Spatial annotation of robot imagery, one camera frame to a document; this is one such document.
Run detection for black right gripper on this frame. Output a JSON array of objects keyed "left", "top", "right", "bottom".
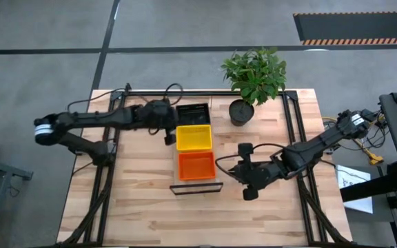
[{"left": 228, "top": 143, "right": 285, "bottom": 202}]

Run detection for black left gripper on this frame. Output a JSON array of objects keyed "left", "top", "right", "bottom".
[{"left": 141, "top": 99, "right": 179, "bottom": 146}]

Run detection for black plastic slotted basket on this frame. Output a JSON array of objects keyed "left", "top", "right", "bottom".
[{"left": 175, "top": 103, "right": 211, "bottom": 127}]

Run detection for red plastic slotted basket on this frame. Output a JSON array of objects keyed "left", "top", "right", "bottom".
[{"left": 177, "top": 151, "right": 217, "bottom": 182}]

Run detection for yellow plastic slotted basket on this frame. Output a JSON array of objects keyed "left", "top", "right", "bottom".
[{"left": 176, "top": 124, "right": 214, "bottom": 154}]

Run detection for green potted plant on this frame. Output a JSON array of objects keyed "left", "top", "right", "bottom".
[{"left": 220, "top": 47, "right": 288, "bottom": 127}]

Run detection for white paper sheet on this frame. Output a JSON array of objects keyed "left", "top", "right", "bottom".
[{"left": 335, "top": 164, "right": 374, "bottom": 215}]

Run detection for black hazard striped floor mat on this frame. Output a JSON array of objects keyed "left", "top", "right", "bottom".
[{"left": 293, "top": 11, "right": 397, "bottom": 46}]

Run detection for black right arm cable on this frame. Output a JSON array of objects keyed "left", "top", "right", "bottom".
[{"left": 214, "top": 143, "right": 285, "bottom": 180}]

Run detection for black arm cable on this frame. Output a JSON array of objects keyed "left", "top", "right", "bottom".
[
  {"left": 66, "top": 87, "right": 128, "bottom": 113},
  {"left": 214, "top": 143, "right": 285, "bottom": 180}
]

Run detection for black left gripper cable loop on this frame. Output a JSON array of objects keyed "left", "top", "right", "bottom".
[{"left": 163, "top": 82, "right": 184, "bottom": 106}]

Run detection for black aluminium rig frame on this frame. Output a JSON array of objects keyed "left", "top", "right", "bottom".
[{"left": 57, "top": 82, "right": 361, "bottom": 248}]

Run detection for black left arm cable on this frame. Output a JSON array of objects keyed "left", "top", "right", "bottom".
[{"left": 66, "top": 87, "right": 128, "bottom": 113}]

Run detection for yellow cable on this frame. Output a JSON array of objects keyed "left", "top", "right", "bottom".
[{"left": 322, "top": 116, "right": 385, "bottom": 165}]

